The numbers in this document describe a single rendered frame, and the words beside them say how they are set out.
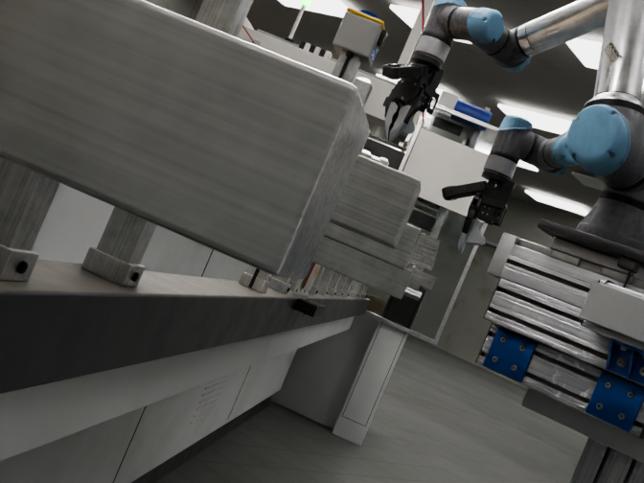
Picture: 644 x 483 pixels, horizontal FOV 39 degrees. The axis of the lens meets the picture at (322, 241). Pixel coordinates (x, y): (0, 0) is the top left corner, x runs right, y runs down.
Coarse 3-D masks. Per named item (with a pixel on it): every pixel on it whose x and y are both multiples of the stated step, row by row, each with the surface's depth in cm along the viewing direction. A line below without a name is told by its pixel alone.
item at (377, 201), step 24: (360, 168) 38; (384, 168) 38; (360, 192) 38; (384, 192) 38; (408, 192) 38; (336, 216) 38; (360, 216) 38; (384, 216) 38; (408, 216) 40; (384, 240) 38
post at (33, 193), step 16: (0, 160) 62; (0, 176) 62; (16, 176) 62; (32, 176) 62; (0, 192) 62; (16, 192) 62; (32, 192) 62; (48, 192) 64; (0, 208) 62; (16, 208) 62; (32, 208) 62; (48, 208) 65; (0, 224) 62; (16, 224) 61; (32, 224) 63; (0, 240) 62; (16, 240) 62; (32, 240) 64
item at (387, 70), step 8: (392, 64) 204; (400, 64) 205; (408, 64) 209; (416, 64) 210; (384, 72) 205; (392, 72) 203; (400, 72) 203; (408, 72) 205; (416, 72) 207; (424, 72) 209
